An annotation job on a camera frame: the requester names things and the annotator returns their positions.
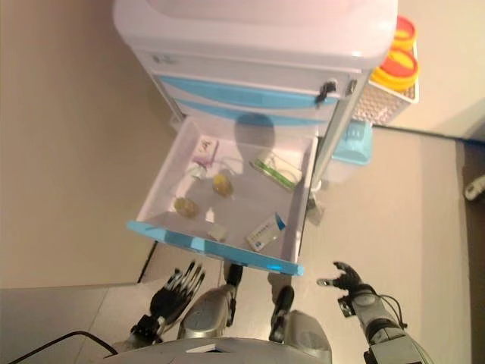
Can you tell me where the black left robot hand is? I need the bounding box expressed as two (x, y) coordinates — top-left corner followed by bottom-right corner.
(149, 259), (205, 327)

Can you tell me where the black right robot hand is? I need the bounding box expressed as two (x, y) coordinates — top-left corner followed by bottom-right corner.
(316, 260), (367, 299)

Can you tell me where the blue handle cart drawer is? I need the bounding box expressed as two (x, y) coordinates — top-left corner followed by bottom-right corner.
(174, 100), (334, 128)
(157, 74), (342, 111)
(126, 115), (319, 278)

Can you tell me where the clear bag of yellow pills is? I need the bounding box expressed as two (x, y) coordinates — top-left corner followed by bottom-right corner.
(211, 172), (234, 198)
(173, 196), (200, 219)

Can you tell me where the blue white medicine box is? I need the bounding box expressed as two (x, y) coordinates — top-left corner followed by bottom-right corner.
(245, 212), (287, 252)

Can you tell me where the green white medicine box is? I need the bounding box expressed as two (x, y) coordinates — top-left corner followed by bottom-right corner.
(249, 151), (302, 193)

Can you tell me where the purple white medicine box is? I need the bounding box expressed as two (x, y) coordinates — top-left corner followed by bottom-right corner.
(192, 135), (221, 168)

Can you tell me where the black drawer key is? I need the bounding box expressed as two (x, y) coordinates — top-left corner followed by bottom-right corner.
(314, 79), (338, 103)

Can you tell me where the white lockable cart drawer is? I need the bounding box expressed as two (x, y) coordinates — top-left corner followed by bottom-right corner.
(136, 51), (359, 98)

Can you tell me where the silver right robot leg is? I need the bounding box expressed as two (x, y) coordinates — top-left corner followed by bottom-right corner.
(267, 275), (334, 350)

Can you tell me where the grey robot torso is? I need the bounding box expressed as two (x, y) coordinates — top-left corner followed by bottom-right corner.
(102, 335), (334, 364)

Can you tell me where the cart caster wheel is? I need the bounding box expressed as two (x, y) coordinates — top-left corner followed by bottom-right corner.
(306, 202), (326, 227)

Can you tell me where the small white box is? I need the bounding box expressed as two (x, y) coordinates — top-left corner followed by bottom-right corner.
(207, 223), (229, 240)

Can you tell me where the small white vial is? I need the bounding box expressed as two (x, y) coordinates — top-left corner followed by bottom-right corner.
(187, 161), (209, 181)

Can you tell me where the waste bin with blue lid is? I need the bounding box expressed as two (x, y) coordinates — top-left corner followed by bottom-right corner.
(331, 121), (374, 183)

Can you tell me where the bed caster wheel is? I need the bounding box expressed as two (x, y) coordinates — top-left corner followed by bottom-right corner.
(465, 177), (485, 200)

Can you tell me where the white medical cart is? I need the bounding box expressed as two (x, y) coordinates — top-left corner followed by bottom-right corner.
(111, 0), (401, 228)

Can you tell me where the black cable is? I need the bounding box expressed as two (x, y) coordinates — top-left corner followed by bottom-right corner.
(0, 331), (111, 364)

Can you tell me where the white wire basket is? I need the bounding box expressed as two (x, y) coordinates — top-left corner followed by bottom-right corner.
(350, 81), (421, 126)

